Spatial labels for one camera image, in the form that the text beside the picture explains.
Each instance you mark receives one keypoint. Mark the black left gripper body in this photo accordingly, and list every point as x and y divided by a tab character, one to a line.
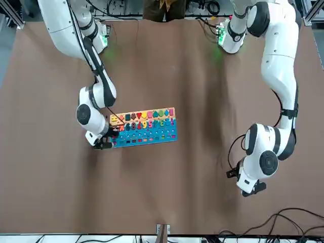
233	173

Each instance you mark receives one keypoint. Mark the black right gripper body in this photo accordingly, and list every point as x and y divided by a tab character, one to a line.
112	133

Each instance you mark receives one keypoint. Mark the orange number ten piece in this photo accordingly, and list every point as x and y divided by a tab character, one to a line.
122	127

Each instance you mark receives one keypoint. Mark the colourful wooden toy board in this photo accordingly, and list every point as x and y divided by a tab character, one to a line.
152	136

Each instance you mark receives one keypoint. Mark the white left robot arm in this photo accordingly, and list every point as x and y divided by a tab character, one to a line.
278	63

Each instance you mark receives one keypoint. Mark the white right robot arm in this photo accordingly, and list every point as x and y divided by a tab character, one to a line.
63	30

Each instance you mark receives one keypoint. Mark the yellow equals sign piece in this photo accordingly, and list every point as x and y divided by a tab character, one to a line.
116	119

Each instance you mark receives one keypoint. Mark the teal number nine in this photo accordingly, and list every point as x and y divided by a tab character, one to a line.
128	126

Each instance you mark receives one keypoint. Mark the orange plus sign piece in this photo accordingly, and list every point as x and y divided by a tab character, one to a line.
122	118

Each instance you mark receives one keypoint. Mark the teal square piece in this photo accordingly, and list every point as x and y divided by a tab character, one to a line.
128	117

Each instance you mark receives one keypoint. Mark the purple number eight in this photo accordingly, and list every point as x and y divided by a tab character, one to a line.
134	125

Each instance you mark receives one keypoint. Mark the red number seven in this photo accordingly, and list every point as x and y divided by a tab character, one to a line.
139	125

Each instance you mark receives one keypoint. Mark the red triangle piece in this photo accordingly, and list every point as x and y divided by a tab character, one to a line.
139	116

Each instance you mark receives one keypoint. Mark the yellow number six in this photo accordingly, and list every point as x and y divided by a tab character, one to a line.
145	124

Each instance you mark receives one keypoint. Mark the yellow pentagon piece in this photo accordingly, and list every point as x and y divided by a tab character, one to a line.
144	115

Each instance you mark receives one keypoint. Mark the pink number five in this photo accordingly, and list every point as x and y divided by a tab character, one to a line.
150	123

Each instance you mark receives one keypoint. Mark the pink shape piece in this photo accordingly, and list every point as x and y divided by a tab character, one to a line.
150	115

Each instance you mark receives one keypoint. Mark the teal number four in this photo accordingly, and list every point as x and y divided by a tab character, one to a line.
156	123

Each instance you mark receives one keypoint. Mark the teal heart piece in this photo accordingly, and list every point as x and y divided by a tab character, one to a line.
155	114

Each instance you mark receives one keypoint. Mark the green number three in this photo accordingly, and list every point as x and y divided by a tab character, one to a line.
161	122

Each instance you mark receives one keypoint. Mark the green circle piece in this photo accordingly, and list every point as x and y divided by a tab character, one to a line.
160	113

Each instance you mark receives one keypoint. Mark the blue number two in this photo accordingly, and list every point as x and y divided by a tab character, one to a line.
167	122

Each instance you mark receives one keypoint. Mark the blue shape piece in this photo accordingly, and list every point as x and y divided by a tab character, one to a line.
166	113

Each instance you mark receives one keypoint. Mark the magenta number one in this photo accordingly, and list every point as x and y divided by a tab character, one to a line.
172	121

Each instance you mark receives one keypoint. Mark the person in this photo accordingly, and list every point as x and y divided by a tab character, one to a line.
152	10

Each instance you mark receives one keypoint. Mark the aluminium frame post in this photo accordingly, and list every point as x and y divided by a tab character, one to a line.
163	233

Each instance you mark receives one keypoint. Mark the aluminium frame rail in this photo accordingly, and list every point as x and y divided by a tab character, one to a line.
312	12
17	21

